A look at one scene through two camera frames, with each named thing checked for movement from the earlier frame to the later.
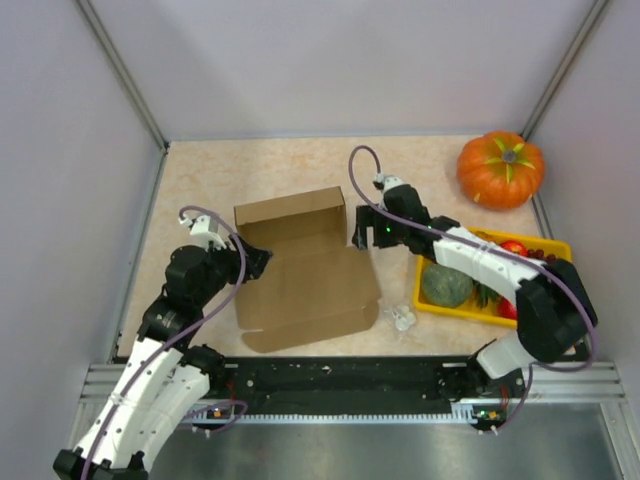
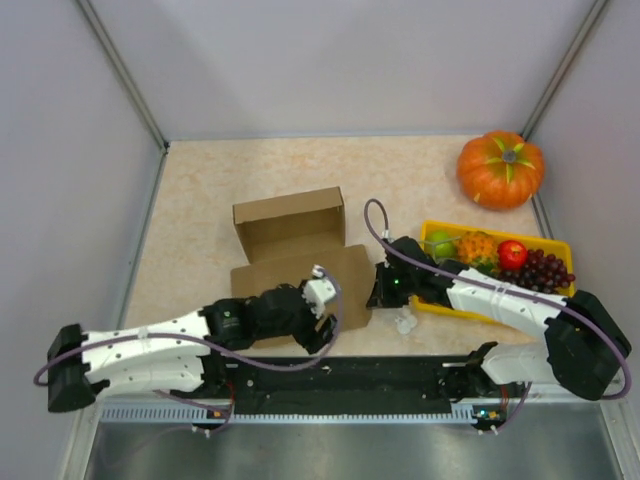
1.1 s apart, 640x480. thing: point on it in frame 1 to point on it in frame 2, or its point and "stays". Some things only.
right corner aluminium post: [576, 47] stays
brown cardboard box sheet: [313, 285] stays
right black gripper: [364, 219] to [381, 297]
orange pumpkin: [500, 169] stays
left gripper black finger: [256, 258] to [326, 337]
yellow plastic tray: [471, 309] stays
